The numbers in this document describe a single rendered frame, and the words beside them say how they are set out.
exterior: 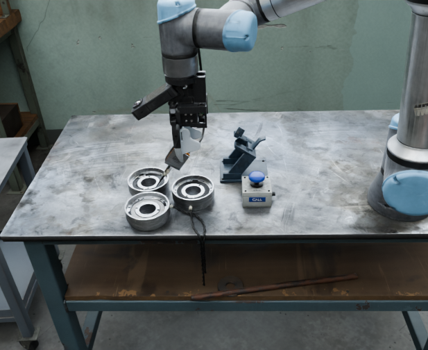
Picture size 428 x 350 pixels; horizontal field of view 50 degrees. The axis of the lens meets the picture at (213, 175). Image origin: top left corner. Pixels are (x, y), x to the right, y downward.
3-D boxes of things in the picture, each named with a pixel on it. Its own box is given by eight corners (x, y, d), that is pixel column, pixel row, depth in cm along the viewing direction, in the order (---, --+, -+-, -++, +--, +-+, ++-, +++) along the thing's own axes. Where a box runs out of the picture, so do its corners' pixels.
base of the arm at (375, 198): (420, 182, 117) (429, 149, 111) (442, 221, 104) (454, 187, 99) (360, 183, 117) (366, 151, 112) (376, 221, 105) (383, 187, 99)
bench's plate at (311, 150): (1, 242, 106) (-2, 236, 105) (73, 120, 155) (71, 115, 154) (526, 239, 102) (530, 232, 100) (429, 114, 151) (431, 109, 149)
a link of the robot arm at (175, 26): (189, 3, 83) (147, 1, 85) (193, 62, 89) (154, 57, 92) (204, -7, 89) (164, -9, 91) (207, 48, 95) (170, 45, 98)
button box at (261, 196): (242, 207, 111) (242, 192, 108) (241, 190, 117) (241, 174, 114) (275, 207, 110) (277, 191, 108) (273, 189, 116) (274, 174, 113)
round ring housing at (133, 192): (122, 188, 119) (120, 176, 116) (158, 175, 123) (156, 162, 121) (140, 209, 112) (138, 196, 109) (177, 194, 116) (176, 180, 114)
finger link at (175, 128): (180, 151, 101) (177, 113, 97) (173, 151, 101) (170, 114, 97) (182, 142, 105) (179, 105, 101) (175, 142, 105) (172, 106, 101)
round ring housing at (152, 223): (132, 237, 103) (129, 224, 101) (123, 210, 111) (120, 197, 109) (176, 226, 106) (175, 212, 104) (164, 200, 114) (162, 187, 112)
